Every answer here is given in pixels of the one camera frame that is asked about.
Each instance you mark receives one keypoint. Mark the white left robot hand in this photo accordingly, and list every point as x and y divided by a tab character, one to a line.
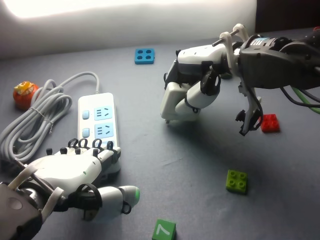
67	172

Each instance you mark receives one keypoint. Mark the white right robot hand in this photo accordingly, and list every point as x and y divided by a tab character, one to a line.
200	56

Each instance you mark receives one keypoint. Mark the white power adapter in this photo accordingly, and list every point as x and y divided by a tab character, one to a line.
171	102

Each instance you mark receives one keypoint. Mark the blue four-hole block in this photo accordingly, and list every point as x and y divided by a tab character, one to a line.
144	56

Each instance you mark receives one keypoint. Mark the orange toy fruit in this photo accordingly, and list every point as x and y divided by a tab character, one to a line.
23	97

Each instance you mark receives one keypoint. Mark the red toy brick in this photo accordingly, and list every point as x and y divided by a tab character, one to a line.
271	123

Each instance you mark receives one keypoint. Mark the grey table cloth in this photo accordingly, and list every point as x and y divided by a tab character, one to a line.
175	160

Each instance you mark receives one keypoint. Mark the green cube numeral 7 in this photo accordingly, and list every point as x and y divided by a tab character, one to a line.
163	231

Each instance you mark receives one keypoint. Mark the lime green toy brick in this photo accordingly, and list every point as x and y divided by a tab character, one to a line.
236	181

